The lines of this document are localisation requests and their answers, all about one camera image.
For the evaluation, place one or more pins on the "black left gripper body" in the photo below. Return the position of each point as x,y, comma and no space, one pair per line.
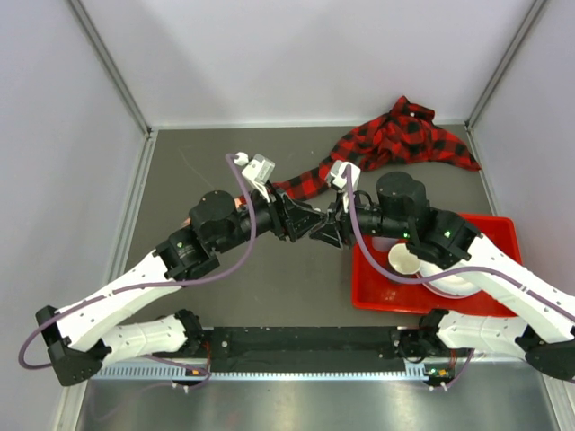
279,222

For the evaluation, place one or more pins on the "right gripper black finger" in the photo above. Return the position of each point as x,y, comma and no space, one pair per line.
335,215
327,234

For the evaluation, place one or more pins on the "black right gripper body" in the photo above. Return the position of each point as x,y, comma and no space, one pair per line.
345,230

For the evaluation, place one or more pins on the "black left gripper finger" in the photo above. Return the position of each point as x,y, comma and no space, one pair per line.
298,211
301,225

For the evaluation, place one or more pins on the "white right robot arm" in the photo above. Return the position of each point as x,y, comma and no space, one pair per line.
542,330

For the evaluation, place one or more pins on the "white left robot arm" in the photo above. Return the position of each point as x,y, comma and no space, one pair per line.
89,335

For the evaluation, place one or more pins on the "white paper cup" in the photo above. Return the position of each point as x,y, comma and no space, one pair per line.
402,261

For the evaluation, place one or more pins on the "red plastic tray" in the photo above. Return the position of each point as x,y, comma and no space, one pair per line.
372,291

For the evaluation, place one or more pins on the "red black plaid shirt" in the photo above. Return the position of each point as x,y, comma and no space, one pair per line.
406,134

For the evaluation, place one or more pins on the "white plate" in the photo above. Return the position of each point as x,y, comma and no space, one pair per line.
452,287

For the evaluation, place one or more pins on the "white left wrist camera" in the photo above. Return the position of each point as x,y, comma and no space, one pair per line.
256,171

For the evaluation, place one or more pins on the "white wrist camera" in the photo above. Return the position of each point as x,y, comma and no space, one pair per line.
343,177
256,171

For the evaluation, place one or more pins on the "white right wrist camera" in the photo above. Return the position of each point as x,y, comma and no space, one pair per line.
343,177

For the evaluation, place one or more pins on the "white slotted cable duct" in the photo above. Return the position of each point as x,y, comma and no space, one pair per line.
148,371

